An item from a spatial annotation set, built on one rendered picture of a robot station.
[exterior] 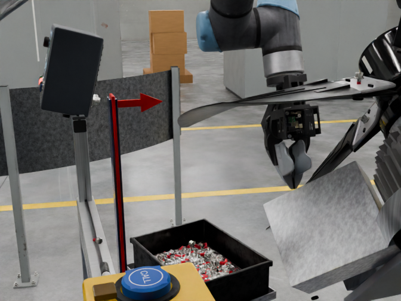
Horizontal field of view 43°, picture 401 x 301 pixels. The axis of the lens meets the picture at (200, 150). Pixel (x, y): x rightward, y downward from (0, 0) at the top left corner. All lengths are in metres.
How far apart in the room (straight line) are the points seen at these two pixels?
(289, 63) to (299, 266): 0.39
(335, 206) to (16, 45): 6.27
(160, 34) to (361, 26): 3.33
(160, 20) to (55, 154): 6.45
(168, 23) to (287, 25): 7.87
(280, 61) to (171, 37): 7.90
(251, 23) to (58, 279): 1.98
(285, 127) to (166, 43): 7.95
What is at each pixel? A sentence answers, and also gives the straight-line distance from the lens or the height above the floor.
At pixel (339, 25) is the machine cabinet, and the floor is 1.01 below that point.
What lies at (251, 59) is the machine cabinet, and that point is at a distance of 6.92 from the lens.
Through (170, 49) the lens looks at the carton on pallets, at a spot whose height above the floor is 0.59.
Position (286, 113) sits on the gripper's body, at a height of 1.10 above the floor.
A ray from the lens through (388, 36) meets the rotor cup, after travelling 0.79.
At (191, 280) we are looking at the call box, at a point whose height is 1.07.
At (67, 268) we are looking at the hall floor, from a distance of 2.77.
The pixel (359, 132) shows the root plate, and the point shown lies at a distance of 0.85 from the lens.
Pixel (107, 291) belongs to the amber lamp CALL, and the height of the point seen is 1.08.
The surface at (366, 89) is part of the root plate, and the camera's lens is 0.71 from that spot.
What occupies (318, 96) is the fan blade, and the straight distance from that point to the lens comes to 0.66.
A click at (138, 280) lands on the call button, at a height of 1.08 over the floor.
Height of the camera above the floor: 1.29
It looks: 16 degrees down
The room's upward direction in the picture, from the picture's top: 1 degrees counter-clockwise
